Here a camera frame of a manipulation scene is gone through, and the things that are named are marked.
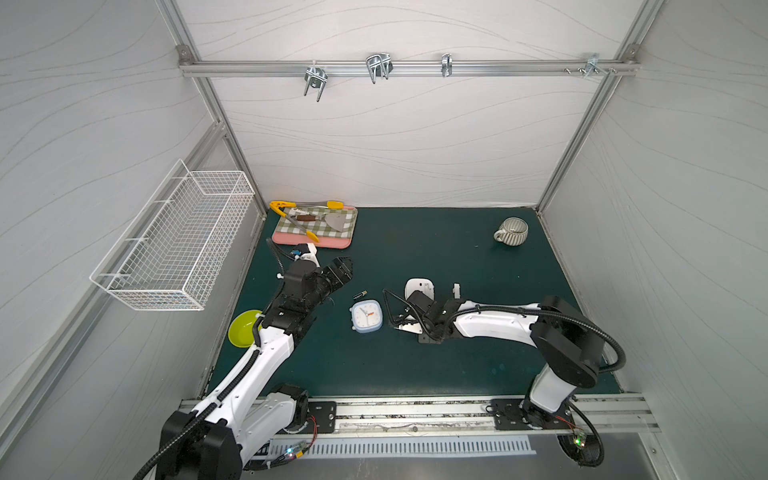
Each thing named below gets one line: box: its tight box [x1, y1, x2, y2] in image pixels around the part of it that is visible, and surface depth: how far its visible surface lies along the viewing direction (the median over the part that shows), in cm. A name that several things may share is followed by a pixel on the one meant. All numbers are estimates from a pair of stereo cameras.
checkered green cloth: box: [276, 207, 358, 239], surface depth 117 cm
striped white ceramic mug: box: [494, 217, 529, 246], surface depth 107 cm
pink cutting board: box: [272, 205, 358, 249], surface depth 113 cm
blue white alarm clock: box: [349, 299, 383, 334], surface depth 90 cm
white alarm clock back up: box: [404, 278, 435, 301], surface depth 97 cm
